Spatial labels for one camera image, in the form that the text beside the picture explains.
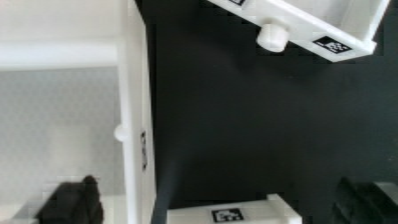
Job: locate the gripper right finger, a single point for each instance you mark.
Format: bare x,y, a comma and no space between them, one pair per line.
367,203

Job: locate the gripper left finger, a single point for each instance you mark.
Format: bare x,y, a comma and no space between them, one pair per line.
73,205

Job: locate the white upside-down drawer with knob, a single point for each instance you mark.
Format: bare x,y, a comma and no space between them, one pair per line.
265,211

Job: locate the white drawer cabinet box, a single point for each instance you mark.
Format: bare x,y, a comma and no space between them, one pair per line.
75,106

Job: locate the white open drawer with knob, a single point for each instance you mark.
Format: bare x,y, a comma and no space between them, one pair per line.
327,25

